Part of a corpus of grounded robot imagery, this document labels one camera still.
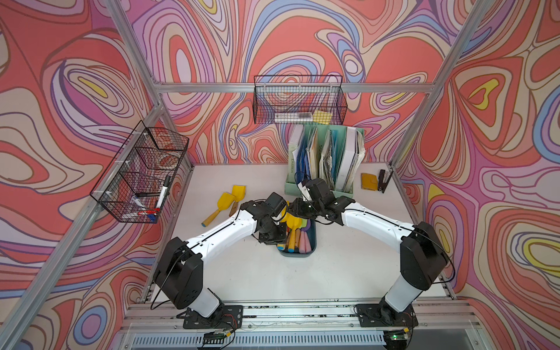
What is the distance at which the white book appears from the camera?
3.03 ft

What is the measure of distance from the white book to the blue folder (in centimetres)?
15

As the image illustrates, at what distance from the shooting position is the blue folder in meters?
0.95
